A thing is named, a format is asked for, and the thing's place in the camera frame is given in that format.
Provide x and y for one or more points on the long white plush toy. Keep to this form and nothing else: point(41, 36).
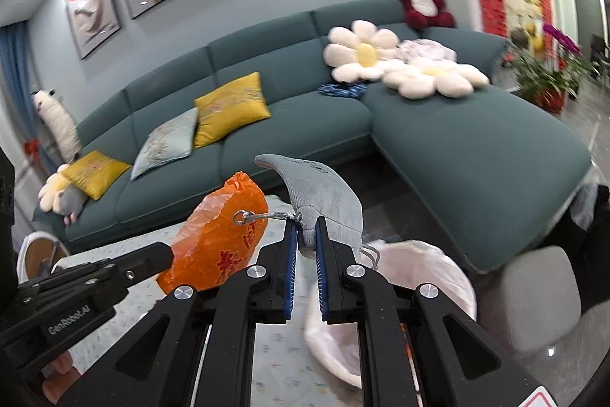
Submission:
point(59, 125)

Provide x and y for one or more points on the black bag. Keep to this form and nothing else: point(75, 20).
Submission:
point(595, 228)

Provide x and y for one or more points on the orange plastic bag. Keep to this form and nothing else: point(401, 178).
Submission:
point(214, 245)

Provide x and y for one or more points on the small yellow cushion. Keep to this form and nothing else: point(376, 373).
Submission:
point(95, 173)

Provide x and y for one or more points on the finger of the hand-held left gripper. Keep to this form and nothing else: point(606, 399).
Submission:
point(143, 260)

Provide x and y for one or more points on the light blue embroidered cushion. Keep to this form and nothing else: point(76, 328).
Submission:
point(164, 144)

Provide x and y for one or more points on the white round wooden chair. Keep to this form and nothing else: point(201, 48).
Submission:
point(35, 254)

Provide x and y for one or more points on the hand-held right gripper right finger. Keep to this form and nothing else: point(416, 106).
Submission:
point(320, 273)

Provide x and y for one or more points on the large yellow cushion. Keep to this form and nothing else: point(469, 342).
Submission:
point(233, 111)

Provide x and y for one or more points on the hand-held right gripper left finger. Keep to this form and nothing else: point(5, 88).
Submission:
point(289, 268)

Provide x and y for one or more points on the bin with white liner bag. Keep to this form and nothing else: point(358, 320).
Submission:
point(429, 273)

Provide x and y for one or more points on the floral light blue blanket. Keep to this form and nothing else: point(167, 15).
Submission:
point(286, 364)

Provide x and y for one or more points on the blue patterned cloth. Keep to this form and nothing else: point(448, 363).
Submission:
point(340, 90)

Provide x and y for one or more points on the grey stool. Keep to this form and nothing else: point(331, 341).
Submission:
point(538, 292)

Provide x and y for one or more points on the purple orchid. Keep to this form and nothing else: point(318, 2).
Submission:
point(562, 39)

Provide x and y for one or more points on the blue curtain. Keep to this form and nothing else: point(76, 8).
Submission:
point(16, 78)

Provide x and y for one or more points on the pale lilac cloth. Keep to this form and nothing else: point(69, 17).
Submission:
point(426, 50)

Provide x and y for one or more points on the green plant in red pot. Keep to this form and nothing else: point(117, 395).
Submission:
point(545, 85)

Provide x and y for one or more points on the narrow framed wall painting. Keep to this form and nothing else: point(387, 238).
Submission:
point(93, 13)

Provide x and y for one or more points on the grey plush mouse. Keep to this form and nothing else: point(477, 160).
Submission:
point(70, 203)

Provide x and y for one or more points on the teal sectional sofa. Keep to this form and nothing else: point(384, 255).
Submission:
point(429, 135)

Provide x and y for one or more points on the red curtain tassel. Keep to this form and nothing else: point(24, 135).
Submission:
point(31, 148)

